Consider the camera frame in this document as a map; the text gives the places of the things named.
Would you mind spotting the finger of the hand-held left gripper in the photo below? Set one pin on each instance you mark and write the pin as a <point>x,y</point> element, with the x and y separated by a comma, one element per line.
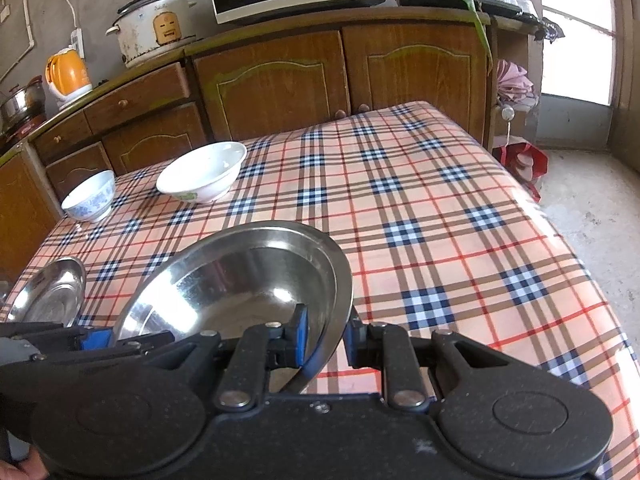
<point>96,340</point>

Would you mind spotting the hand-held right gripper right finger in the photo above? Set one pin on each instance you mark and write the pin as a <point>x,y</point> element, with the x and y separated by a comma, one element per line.
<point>355,347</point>

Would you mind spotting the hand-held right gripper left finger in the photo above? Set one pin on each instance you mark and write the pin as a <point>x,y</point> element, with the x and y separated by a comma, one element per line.
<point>300,340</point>

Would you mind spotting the steel bowl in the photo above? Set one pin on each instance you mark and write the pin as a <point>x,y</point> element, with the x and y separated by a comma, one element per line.
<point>240,270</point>

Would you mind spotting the small blue patterned bowl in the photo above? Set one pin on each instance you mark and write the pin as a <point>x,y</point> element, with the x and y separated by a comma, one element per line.
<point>87,195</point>

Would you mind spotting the large white ceramic bowl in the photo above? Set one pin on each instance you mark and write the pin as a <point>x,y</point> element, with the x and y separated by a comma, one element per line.
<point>200,170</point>

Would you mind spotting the person's left hand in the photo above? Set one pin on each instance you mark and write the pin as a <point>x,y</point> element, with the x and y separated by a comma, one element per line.
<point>27,465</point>

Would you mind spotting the small steel plate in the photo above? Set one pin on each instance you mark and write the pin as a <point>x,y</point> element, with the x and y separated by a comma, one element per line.
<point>50,290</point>

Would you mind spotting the small wooden cabinet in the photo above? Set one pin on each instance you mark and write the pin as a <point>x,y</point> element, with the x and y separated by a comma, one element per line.
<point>20,200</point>

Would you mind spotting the plaid tablecloth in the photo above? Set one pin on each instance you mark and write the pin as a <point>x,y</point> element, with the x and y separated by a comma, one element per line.
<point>400,200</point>

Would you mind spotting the red induction cooker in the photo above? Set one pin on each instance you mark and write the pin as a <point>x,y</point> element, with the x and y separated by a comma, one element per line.
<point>25,134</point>

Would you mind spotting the steel cooking pot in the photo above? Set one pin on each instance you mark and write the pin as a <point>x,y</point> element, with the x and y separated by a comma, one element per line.
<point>22,102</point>

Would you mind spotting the red bag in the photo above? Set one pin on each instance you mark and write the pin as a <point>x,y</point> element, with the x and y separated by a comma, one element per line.
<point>537,165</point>

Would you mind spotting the long wooden cabinet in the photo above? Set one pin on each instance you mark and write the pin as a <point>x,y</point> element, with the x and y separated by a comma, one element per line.
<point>280,80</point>

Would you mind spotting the orange electric kettle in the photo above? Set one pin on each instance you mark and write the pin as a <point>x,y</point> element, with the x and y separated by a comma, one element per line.
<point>67,75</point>

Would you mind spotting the pink cloth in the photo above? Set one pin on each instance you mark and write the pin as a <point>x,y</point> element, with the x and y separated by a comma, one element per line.
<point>512,82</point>

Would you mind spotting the grey glazed door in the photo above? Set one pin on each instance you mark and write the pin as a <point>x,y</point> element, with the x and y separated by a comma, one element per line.
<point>575,125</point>

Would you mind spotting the white rice cooker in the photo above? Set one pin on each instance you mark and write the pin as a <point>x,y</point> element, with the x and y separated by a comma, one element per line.
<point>150,30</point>

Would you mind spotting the green leaf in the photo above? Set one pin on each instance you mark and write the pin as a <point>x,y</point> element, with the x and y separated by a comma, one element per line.
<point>482,25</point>

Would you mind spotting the brown side cupboard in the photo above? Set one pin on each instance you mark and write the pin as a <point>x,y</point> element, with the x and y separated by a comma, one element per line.
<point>515,35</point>

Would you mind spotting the dark cloth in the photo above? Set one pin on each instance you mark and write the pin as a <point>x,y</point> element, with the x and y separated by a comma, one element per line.
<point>550,30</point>

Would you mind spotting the white wall power strip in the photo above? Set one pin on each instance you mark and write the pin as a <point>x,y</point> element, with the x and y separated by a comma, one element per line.
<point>76,42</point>

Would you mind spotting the white wall pipe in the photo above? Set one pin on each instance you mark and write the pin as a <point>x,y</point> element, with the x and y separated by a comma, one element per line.
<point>28,20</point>

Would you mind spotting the white wall socket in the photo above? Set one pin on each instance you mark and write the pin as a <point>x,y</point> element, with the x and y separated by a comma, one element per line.
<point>5,14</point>

